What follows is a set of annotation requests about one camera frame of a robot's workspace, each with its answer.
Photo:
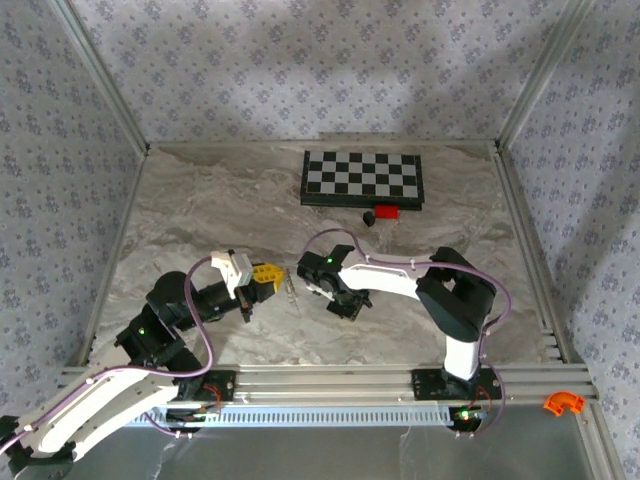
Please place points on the aluminium corner post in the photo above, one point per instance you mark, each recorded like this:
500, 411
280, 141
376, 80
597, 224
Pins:
102, 75
544, 75

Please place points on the aluminium frame rail with bases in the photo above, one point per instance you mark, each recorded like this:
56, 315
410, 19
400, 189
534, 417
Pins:
325, 382

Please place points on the short aluminium table edge rail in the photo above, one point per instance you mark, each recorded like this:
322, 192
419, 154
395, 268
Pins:
225, 144

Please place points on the small black chess piece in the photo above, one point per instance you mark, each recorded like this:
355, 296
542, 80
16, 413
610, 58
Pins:
369, 219

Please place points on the grey metal sheet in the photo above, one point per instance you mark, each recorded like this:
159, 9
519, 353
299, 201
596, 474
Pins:
325, 455

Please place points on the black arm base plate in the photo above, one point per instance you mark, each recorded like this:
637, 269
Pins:
225, 387
425, 385

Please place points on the black and grey chessboard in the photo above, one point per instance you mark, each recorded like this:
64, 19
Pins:
362, 175

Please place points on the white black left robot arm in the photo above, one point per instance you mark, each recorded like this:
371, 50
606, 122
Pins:
100, 405

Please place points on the small red block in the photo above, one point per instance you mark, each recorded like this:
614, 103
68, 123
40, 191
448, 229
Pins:
387, 212

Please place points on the black controller board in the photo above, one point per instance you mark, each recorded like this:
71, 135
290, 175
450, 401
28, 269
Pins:
187, 416
467, 417

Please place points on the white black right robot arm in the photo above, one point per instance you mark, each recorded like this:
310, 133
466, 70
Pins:
380, 280

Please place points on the long aluminium table edge rail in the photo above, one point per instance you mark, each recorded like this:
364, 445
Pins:
532, 250
114, 250

